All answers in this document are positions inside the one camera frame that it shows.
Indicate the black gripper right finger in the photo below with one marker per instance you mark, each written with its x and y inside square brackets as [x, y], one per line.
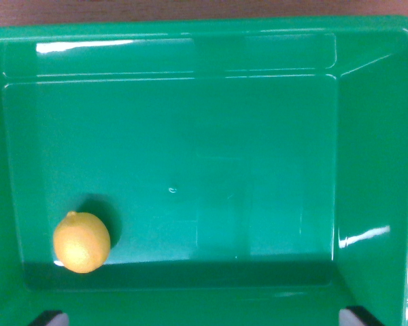
[355, 317]

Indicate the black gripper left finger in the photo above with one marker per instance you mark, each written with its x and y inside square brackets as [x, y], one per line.
[51, 319]

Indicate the yellow lemon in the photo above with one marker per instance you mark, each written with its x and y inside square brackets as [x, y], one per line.
[81, 241]

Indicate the green plastic bin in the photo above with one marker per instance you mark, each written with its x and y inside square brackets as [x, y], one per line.
[204, 142]

